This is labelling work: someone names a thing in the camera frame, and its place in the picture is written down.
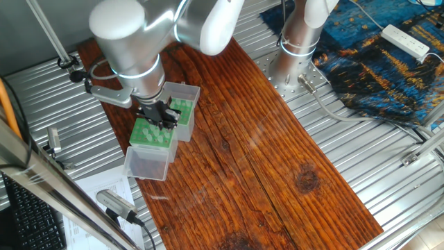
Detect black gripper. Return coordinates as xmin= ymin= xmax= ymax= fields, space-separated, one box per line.
xmin=135 ymin=97 xmax=182 ymax=131

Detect clear box green tip rack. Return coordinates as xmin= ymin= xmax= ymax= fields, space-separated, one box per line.
xmin=123 ymin=117 xmax=180 ymax=182
xmin=162 ymin=81 xmax=201 ymax=142

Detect brown wooden board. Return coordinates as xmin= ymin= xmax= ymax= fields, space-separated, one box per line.
xmin=78 ymin=5 xmax=384 ymax=250

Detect white printed paper sheet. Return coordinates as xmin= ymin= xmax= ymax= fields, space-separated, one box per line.
xmin=62 ymin=165 xmax=145 ymax=250

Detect small grey mounted device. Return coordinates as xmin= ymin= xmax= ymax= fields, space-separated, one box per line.
xmin=43 ymin=126 xmax=76 ymax=171

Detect thin silver rod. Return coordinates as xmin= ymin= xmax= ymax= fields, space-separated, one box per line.
xmin=26 ymin=0 xmax=72 ymax=66

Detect orange tube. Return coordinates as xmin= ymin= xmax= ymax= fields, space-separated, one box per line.
xmin=0 ymin=78 xmax=22 ymax=140

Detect black computer keyboard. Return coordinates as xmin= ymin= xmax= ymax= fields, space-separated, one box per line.
xmin=1 ymin=173 xmax=67 ymax=250

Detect blue painted cloth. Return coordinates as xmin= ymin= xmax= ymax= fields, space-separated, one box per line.
xmin=259 ymin=0 xmax=444 ymax=128

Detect white power strip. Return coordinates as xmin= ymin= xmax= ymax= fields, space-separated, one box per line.
xmin=380 ymin=23 xmax=431 ymax=60

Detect silver camera mount bracket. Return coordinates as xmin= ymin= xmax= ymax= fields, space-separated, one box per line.
xmin=85 ymin=83 xmax=135 ymax=109

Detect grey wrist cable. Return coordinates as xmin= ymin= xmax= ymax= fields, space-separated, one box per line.
xmin=88 ymin=58 xmax=121 ymax=81

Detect silver exterior camera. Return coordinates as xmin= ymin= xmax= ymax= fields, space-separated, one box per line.
xmin=96 ymin=189 xmax=139 ymax=225

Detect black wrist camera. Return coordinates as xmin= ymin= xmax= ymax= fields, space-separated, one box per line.
xmin=69 ymin=70 xmax=88 ymax=85

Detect black exterior camera cable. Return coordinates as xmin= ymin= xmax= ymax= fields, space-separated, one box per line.
xmin=133 ymin=215 xmax=157 ymax=250

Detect black cable loop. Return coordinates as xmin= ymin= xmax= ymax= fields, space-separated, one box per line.
xmin=57 ymin=54 xmax=80 ymax=69

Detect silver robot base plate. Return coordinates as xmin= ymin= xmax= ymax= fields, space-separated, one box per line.
xmin=255 ymin=51 xmax=330 ymax=103

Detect aluminium frame bar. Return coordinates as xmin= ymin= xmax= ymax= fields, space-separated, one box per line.
xmin=0 ymin=117 xmax=139 ymax=250

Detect grey base cable with connector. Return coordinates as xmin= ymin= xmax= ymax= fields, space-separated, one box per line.
xmin=297 ymin=73 xmax=431 ymax=143

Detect black base cable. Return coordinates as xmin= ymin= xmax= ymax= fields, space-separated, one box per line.
xmin=276 ymin=0 xmax=291 ymax=48

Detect white power cable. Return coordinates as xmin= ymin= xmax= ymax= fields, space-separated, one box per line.
xmin=348 ymin=0 xmax=384 ymax=31

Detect aluminium frame rail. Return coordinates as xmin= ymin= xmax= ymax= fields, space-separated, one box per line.
xmin=400 ymin=100 xmax=444 ymax=167

